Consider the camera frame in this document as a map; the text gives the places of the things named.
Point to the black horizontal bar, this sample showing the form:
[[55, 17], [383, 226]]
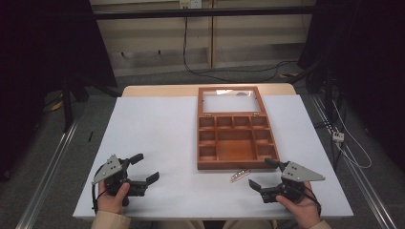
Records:
[[197, 13]]

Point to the black curtain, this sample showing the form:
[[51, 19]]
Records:
[[369, 63], [38, 63]]

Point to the white table mat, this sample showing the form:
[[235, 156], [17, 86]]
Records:
[[165, 133]]

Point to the white wall socket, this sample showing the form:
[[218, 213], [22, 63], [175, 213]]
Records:
[[191, 3]]

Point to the wooden box with glass lid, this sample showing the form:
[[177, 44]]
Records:
[[235, 149]]

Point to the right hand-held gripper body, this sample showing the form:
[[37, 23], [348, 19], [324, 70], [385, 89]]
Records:
[[296, 174]]

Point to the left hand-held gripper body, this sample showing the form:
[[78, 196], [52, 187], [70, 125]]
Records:
[[110, 170]]

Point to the person's right hand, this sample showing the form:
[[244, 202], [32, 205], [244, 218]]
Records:
[[304, 211]]

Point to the small black floor strip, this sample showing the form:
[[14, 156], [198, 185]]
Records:
[[90, 136]]

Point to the white power plug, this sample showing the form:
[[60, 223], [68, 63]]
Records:
[[338, 136]]

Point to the black metal stand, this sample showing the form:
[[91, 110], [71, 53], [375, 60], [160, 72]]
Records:
[[67, 105]]

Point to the yellow floor tape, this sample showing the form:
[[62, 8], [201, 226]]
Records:
[[56, 106], [288, 75]]

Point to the metal floor rail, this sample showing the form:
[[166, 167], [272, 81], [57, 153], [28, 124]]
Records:
[[47, 178], [356, 171]]

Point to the person's left hand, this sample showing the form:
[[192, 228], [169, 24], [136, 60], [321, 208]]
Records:
[[110, 203]]

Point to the small pale hair clip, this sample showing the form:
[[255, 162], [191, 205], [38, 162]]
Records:
[[239, 176]]

